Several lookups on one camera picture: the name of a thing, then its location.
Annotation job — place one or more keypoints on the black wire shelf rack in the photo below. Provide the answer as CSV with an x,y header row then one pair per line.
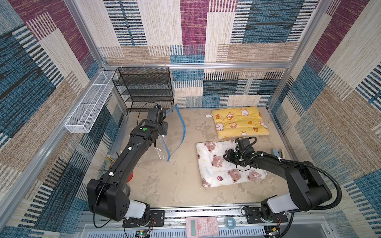
x,y
139,86

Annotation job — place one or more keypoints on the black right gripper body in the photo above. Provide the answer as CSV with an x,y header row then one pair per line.
x,y
230,155

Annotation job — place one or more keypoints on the red pencil cup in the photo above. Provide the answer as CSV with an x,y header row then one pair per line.
x,y
130,177

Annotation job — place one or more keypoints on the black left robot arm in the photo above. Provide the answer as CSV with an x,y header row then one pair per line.
x,y
108,196

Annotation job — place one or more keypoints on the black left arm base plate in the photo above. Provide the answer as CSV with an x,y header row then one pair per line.
x,y
155,218

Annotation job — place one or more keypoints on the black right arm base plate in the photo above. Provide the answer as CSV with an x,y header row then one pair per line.
x,y
257,215

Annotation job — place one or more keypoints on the clear vacuum bag blue zipper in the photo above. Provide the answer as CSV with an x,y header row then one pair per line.
x,y
168,145

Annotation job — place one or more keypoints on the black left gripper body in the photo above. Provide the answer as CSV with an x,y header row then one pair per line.
x,y
163,129

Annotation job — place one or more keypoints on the grey blue stapler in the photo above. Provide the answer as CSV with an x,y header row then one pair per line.
x,y
278,153

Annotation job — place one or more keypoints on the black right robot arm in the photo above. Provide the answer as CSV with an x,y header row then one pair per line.
x,y
310,188

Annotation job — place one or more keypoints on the white bear print blanket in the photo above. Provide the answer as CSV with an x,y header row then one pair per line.
x,y
216,171

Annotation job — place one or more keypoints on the yellow cartoon print blanket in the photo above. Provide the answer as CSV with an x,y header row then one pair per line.
x,y
238,122

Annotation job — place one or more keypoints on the pink calculator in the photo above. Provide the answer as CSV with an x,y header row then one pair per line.
x,y
199,227

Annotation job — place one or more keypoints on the white mesh wall basket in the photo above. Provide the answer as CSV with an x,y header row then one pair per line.
x,y
90,106

